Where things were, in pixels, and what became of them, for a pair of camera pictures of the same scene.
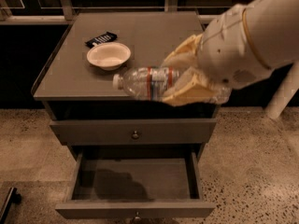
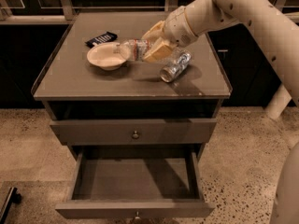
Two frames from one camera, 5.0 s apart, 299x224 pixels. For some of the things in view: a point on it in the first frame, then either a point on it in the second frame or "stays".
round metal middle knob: [137, 216] stays
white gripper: [230, 49] to [177, 26]
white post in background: [287, 89] stays
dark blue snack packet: [106, 37] stays
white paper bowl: [108, 55] stays
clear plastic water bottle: [150, 83] to [137, 49]
